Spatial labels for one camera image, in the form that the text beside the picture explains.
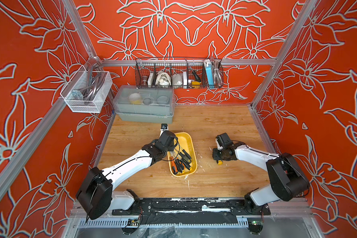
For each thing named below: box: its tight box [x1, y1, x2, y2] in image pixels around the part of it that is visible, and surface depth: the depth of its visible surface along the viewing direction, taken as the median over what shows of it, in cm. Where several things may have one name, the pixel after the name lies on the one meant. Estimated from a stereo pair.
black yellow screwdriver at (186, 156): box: [179, 149, 192, 164], surface depth 88 cm
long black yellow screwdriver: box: [174, 151, 192, 171], surface depth 87 cm
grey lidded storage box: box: [113, 85, 177, 124], surface depth 102 cm
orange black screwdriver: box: [169, 156, 179, 175], surface depth 84 cm
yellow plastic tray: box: [167, 131, 198, 177], surface depth 87 cm
